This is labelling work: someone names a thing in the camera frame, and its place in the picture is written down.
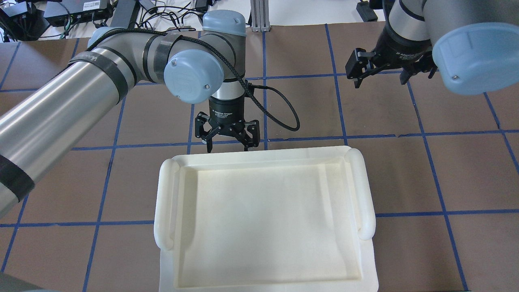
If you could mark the white plastic bin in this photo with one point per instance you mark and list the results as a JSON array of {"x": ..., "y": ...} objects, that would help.
[{"x": 291, "y": 220}]

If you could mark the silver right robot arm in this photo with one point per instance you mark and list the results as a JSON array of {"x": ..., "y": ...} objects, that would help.
[{"x": 472, "y": 43}]

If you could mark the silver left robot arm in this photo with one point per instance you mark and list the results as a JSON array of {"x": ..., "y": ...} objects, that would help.
[{"x": 41, "y": 129}]

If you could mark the black power brick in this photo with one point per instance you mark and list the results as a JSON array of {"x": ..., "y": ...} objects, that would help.
[{"x": 125, "y": 13}]

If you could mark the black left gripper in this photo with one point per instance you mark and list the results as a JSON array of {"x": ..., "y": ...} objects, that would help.
[{"x": 226, "y": 110}]

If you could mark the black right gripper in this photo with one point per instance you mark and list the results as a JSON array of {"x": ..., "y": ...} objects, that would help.
[{"x": 401, "y": 52}]

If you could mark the aluminium frame post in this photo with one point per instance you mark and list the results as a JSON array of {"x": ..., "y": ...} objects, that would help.
[{"x": 259, "y": 13}]

